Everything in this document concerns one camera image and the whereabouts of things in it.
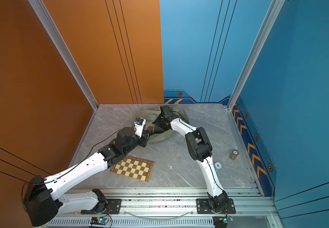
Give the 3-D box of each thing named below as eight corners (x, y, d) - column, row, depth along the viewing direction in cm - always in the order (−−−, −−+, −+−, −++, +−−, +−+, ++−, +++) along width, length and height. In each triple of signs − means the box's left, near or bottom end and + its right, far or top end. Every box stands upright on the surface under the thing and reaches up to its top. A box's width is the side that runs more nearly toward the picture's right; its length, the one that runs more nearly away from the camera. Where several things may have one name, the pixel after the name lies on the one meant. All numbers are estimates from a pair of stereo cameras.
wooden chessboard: (111, 173, 86) (110, 171, 84) (120, 155, 94) (119, 153, 91) (148, 182, 83) (147, 180, 81) (154, 163, 90) (153, 161, 88)
